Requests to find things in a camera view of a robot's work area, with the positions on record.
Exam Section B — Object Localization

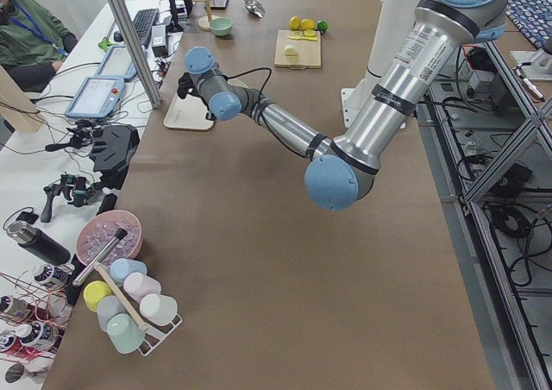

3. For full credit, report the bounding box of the whole yellow lemon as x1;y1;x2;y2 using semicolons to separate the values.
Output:
289;16;302;30
300;18;317;31

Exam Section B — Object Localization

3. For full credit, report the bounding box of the person in green jacket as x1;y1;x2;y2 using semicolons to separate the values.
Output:
1;0;78;92

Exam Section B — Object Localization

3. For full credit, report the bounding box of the bamboo cutting board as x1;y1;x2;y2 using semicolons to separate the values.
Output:
274;29;322;69

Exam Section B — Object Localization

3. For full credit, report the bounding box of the pink pastel cup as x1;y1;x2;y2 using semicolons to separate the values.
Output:
122;272;161;303

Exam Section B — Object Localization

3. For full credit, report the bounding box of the green lime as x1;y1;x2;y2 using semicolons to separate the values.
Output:
317;20;329;35

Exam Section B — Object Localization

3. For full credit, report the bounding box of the yellow plastic knife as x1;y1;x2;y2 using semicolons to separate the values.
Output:
286;35;318;41

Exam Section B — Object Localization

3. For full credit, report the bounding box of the wooden cup stand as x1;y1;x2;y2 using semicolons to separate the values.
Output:
195;0;220;31

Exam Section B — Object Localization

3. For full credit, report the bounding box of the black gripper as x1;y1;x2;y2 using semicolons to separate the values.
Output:
177;72;215;120

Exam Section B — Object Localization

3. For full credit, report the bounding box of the mint green bowl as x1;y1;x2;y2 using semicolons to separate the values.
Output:
210;17;234;37

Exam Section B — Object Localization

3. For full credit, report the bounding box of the yellow pastel cup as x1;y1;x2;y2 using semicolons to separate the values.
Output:
83;280;113;312

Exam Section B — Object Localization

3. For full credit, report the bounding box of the metal ice scoop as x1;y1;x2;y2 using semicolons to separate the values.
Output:
243;0;266;18

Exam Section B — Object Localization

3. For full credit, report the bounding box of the blue teach pendant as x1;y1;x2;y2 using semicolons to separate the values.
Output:
65;75;125;119
96;46;136;82

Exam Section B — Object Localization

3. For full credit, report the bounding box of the white cup rack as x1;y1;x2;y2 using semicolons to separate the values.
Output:
92;263;184;357

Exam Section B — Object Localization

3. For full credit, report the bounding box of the blue pastel cup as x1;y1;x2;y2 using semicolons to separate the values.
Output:
109;258;147;286

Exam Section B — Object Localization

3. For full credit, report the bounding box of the grey pastel cup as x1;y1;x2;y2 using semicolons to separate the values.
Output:
97;295;126;332

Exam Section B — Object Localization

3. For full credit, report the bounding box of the black keyboard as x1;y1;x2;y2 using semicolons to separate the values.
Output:
133;8;159;47

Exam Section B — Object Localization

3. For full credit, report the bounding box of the metal muddler with black tip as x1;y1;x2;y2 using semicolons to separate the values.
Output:
72;228;128;287

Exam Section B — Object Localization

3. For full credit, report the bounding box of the aluminium frame post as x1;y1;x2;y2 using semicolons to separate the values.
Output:
107;0;162;109

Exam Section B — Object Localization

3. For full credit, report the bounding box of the cream rabbit tray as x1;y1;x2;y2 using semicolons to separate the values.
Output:
163;87;216;131

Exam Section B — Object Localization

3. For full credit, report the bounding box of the mint pastel cup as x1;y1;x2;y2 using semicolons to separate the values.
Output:
106;313;145;354

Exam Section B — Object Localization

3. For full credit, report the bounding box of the pink bowl with ice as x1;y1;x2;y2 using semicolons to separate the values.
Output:
76;210;143;266

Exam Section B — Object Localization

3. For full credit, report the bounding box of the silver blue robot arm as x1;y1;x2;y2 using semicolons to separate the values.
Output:
185;0;508;211

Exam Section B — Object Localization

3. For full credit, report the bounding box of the white pastel cup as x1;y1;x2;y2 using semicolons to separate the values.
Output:
140;293;178;326

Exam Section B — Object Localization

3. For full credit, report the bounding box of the black thermos bottle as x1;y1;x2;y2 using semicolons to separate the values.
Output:
6;221;71;266

